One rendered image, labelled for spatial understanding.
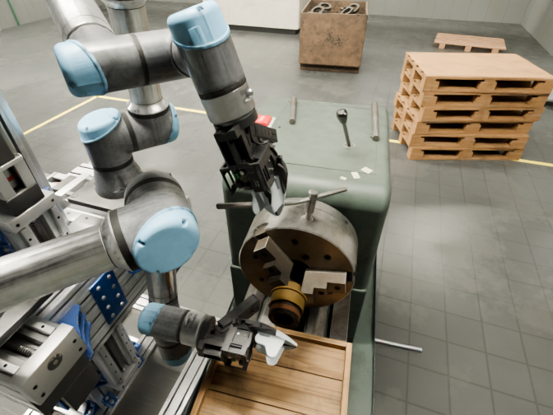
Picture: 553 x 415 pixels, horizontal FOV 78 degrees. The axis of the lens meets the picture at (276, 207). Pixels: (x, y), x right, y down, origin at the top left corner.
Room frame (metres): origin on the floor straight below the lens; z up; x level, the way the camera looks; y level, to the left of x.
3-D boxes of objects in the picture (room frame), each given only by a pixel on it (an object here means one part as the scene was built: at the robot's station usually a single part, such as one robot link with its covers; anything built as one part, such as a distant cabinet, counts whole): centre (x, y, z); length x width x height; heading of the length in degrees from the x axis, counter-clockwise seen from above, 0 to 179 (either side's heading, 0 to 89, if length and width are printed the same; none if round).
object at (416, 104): (3.29, -1.86, 0.41); 1.14 x 0.78 x 0.81; 89
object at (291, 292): (0.49, -0.03, 1.08); 0.09 x 0.09 x 0.09; 77
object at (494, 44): (7.09, -3.71, 0.05); 1.24 x 0.83 x 0.11; 68
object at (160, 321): (0.45, 0.26, 1.07); 0.11 x 0.08 x 0.09; 76
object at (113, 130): (0.88, 0.48, 1.33); 0.13 x 0.12 x 0.14; 123
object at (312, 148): (1.04, -0.14, 1.06); 0.59 x 0.48 x 0.39; 166
